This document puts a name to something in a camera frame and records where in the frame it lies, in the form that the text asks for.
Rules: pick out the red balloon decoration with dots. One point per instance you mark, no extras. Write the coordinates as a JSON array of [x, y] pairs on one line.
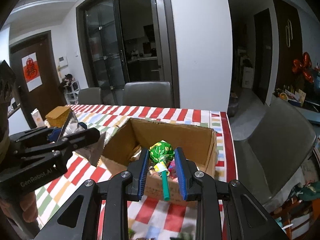
[[303, 67]]

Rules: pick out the colourful checked tablecloth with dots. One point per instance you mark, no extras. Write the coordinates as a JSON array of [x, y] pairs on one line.
[[149, 218]]

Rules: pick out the red wooden chair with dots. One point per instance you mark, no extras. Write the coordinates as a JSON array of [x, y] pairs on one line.
[[296, 216]]

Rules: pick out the white orange milk carton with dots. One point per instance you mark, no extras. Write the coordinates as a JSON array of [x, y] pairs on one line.
[[37, 118]]

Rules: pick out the grey chair right side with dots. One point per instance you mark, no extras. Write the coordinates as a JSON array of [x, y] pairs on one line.
[[270, 156]]

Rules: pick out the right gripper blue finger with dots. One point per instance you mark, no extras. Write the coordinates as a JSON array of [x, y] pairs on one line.
[[45, 138]]

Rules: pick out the glass sliding door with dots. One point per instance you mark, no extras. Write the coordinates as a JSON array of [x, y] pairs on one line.
[[123, 41]]

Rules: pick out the grey chair far middle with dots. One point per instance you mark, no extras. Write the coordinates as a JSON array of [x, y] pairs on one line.
[[148, 93]]

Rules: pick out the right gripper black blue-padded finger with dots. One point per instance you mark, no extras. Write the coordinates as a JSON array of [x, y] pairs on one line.
[[224, 209], [78, 218]]

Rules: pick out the silver foil snack packet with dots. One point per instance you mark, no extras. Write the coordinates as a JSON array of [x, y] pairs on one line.
[[93, 151]]

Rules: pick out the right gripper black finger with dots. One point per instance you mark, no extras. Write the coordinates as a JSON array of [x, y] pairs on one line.
[[34, 154]]

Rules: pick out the grey chair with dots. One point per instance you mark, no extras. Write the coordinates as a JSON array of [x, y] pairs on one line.
[[270, 156], [148, 93], [90, 96]]

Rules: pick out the white red snack packet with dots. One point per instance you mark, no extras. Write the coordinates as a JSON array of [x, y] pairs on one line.
[[172, 171]]

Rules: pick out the dark brown entrance door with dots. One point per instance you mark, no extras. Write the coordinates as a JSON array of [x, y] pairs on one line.
[[46, 97]]

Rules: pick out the red fu door poster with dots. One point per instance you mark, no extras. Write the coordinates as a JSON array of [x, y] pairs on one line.
[[31, 71]]

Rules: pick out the brown cardboard box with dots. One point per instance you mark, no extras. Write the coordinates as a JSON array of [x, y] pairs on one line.
[[198, 144]]

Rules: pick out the grey chair far left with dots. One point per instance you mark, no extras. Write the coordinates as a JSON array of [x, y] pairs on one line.
[[90, 96]]

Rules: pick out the woven brown basket box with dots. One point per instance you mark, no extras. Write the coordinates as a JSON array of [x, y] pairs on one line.
[[58, 116]]

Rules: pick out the green lollipop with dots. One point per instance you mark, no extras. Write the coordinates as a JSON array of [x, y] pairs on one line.
[[160, 154]]

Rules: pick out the person's left hand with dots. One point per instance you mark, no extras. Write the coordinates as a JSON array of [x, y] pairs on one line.
[[27, 204]]

